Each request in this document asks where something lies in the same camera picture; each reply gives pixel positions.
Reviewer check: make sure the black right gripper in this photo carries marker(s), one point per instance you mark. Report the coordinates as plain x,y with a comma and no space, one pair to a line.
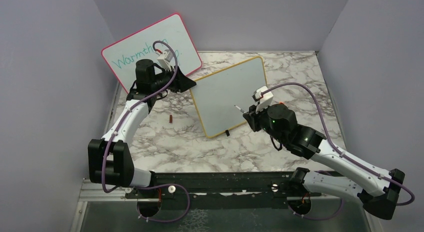
252,117

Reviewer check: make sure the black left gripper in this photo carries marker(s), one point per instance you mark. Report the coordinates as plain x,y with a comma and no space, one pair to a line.
180,82

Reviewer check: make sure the yellow framed whiteboard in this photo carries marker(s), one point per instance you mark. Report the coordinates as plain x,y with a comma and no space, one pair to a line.
217,95

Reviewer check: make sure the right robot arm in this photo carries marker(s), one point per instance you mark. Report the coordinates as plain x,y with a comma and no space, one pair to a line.
377,189

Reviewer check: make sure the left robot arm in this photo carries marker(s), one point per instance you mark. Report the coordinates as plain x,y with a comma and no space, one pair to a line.
109,158

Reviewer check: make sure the pink framed whiteboard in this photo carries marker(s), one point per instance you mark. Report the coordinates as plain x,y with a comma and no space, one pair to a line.
122,55

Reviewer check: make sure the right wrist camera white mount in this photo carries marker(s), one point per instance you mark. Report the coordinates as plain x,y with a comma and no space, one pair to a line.
263,99

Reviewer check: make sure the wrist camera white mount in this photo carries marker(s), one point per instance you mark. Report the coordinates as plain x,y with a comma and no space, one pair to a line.
165,60
263,99

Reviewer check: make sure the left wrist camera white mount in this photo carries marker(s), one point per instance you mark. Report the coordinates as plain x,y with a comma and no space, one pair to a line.
165,60

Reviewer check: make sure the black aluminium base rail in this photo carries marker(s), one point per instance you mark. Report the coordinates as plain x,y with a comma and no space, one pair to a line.
216,191

